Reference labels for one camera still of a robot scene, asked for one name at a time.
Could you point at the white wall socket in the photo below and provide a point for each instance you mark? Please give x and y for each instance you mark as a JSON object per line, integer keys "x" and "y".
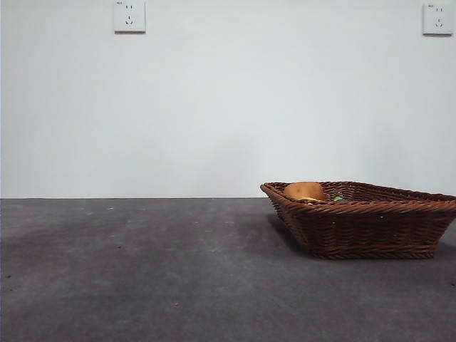
{"x": 129, "y": 18}
{"x": 439, "y": 20}

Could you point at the brown potato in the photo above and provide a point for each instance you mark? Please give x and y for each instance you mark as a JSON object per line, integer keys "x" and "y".
{"x": 304, "y": 190}

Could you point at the purple eggplant with green stem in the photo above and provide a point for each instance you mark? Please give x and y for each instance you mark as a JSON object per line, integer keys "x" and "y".
{"x": 337, "y": 198}

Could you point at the yellow corn cob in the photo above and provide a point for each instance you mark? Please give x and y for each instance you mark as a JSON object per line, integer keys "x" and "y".
{"x": 309, "y": 199}

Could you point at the brown wicker basket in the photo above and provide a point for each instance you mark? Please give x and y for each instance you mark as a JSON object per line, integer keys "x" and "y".
{"x": 367, "y": 231}

